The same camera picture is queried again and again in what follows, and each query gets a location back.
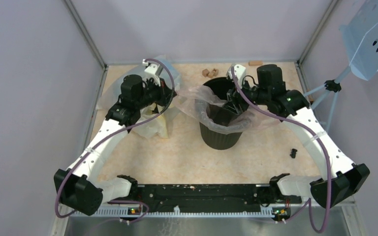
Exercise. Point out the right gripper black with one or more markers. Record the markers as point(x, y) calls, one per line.
point(234, 97)

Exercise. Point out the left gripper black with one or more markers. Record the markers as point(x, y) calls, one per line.
point(165, 92)

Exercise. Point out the black plastic trash bin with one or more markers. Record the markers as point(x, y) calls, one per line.
point(217, 133)

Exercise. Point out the pink plastic trash bag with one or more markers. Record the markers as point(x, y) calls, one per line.
point(202, 104)

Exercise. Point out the clear yellow-rimmed trash bag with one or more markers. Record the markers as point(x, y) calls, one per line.
point(143, 97)

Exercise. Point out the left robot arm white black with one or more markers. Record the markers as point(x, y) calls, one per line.
point(78, 188)

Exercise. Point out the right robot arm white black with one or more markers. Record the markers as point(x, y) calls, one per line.
point(339, 177)

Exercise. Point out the small brown wooden cube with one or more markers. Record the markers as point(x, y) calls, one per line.
point(205, 72)

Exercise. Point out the small wooden block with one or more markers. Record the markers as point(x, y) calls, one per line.
point(255, 63)

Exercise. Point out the small black clip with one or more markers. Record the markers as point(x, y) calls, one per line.
point(293, 153)

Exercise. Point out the light blue tripod stand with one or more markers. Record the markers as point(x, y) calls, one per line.
point(329, 87)

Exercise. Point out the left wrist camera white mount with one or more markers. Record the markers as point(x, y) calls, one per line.
point(152, 71)

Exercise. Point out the aluminium frame rail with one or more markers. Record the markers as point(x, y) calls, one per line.
point(85, 33)

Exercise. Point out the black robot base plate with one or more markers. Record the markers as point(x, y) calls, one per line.
point(209, 198)

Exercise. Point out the white toothed cable rail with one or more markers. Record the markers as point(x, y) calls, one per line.
point(125, 212)

